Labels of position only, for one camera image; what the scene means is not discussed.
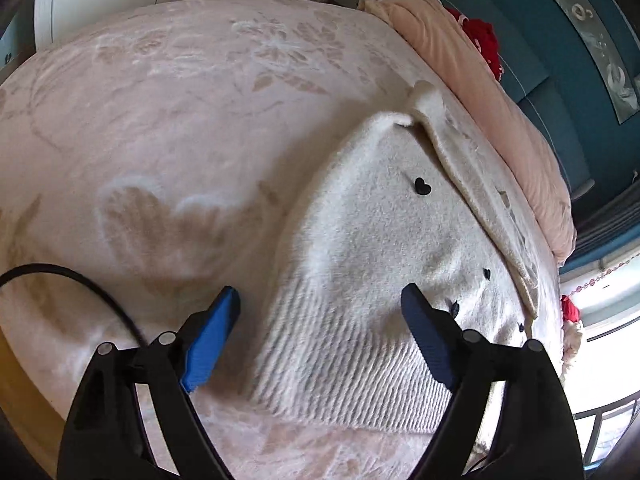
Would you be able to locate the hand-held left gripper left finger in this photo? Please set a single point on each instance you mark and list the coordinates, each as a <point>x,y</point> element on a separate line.
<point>210,345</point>

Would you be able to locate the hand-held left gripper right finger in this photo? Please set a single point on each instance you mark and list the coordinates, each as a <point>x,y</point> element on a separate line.
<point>425,330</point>

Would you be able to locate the white fuzzy knit cardigan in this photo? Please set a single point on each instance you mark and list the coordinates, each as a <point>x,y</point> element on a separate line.
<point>375,235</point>

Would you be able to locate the small red cloth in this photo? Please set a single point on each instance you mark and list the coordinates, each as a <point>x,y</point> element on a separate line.
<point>570,308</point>

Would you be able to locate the cream knotted cloth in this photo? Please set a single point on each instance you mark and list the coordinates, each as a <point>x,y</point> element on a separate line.
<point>572,345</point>

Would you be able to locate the black window railing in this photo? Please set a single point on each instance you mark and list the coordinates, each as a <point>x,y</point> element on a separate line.
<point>600,412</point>

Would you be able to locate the grey pleated curtain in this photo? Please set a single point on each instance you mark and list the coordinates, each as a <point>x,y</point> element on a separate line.
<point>610,225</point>

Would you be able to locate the pink butterfly print blanket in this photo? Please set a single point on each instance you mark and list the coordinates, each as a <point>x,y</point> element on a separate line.
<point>175,110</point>

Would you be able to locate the peach duvet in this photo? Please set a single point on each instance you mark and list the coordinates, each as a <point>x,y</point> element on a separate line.
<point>475,85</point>

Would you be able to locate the teal padded headboard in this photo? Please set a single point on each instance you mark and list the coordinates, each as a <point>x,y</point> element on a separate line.
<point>540,95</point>

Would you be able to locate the floral wall picture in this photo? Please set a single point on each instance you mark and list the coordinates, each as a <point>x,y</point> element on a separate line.
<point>590,25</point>

